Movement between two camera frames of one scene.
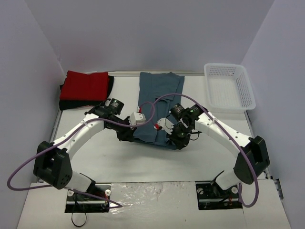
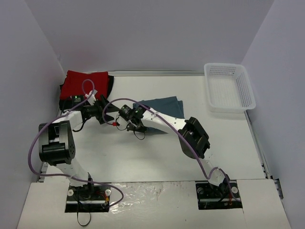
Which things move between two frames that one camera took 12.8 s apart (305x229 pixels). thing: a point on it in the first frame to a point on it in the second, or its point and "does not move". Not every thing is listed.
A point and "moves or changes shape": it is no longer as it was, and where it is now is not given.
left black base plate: (77, 202) does not move
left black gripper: (126, 133) to (102, 110)
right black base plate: (211, 196) does not move
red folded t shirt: (79, 86) does not move
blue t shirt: (158, 92) moves or changes shape
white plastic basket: (228, 88) does not move
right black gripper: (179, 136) to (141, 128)
